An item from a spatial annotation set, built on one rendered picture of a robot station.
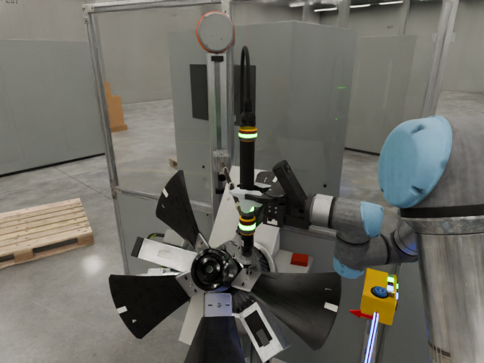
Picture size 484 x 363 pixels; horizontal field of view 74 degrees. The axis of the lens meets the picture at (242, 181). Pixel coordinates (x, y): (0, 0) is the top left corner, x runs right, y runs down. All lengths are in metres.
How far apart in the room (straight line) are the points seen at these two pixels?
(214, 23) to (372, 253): 1.06
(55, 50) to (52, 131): 1.32
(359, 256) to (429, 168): 0.41
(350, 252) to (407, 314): 1.05
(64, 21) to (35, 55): 7.45
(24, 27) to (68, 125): 7.15
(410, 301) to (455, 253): 1.30
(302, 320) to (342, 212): 0.30
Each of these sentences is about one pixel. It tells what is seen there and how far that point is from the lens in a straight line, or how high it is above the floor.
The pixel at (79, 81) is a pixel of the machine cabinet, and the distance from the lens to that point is 6.54.
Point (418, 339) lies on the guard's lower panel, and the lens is 1.90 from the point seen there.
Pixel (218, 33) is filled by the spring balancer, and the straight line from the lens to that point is 1.44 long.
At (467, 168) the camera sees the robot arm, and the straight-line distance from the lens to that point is 0.46.
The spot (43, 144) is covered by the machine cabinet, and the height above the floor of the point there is 0.42.
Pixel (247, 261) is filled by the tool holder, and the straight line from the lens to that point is 0.89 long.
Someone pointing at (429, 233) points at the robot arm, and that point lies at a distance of 0.48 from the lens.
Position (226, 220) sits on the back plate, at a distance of 1.26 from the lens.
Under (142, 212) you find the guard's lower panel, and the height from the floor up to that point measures 0.86.
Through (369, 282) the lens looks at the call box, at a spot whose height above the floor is 1.07.
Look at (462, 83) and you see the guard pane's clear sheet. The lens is 1.43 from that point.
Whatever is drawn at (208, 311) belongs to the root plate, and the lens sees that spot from 0.98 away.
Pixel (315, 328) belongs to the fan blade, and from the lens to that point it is 0.88.
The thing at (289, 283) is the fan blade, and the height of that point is 1.19.
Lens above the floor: 1.78
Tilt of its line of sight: 21 degrees down
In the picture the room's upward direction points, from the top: straight up
